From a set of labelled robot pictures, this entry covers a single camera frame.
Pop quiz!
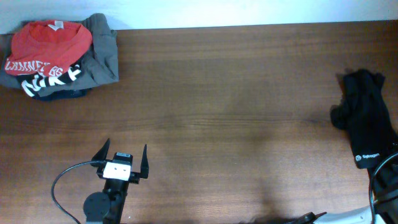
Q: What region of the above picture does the right black cable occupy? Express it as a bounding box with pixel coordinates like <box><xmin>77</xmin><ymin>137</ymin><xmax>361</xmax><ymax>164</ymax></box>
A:
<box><xmin>368</xmin><ymin>151</ymin><xmax>398</xmax><ymax>224</ymax></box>

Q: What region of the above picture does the black cable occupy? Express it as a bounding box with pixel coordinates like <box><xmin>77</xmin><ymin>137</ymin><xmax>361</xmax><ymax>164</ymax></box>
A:
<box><xmin>368</xmin><ymin>151</ymin><xmax>398</xmax><ymax>224</ymax></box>
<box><xmin>51</xmin><ymin>160</ymin><xmax>106</xmax><ymax>224</ymax></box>

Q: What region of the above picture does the black white lettered shirt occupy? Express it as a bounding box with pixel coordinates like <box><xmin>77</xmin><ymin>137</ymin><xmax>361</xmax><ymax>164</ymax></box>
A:
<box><xmin>17</xmin><ymin>64</ymin><xmax>83</xmax><ymax>97</ymax></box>

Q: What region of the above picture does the dark blue folded garment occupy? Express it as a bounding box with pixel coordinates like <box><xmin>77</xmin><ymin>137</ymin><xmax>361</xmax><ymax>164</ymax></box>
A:
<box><xmin>33</xmin><ymin>88</ymin><xmax>91</xmax><ymax>101</ymax></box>

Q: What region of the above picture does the left black cable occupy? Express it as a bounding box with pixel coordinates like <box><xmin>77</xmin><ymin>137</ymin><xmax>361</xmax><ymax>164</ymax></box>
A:
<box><xmin>51</xmin><ymin>160</ymin><xmax>106</xmax><ymax>224</ymax></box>

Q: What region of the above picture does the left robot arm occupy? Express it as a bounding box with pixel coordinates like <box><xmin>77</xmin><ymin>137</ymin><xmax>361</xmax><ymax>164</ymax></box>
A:
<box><xmin>83</xmin><ymin>139</ymin><xmax>149</xmax><ymax>224</ymax></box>

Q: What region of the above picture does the black t-shirt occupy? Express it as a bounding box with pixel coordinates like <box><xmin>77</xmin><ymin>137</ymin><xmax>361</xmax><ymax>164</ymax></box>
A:
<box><xmin>329</xmin><ymin>68</ymin><xmax>398</xmax><ymax>215</ymax></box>

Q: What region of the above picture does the grey folded garment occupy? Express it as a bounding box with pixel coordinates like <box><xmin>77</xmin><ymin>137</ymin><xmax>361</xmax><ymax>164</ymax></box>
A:
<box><xmin>0</xmin><ymin>12</ymin><xmax>120</xmax><ymax>97</ymax></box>

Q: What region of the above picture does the red folded shirt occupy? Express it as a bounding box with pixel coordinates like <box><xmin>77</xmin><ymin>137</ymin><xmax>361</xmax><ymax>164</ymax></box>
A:
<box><xmin>4</xmin><ymin>20</ymin><xmax>93</xmax><ymax>77</ymax></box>

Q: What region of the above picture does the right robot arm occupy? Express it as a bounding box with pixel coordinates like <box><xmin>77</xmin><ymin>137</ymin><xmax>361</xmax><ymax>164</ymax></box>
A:
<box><xmin>289</xmin><ymin>184</ymin><xmax>397</xmax><ymax>224</ymax></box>

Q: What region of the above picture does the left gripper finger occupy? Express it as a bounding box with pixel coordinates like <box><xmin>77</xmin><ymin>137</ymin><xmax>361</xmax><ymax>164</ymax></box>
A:
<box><xmin>140</xmin><ymin>145</ymin><xmax>149</xmax><ymax>179</ymax></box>
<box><xmin>91</xmin><ymin>138</ymin><xmax>111</xmax><ymax>161</ymax></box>

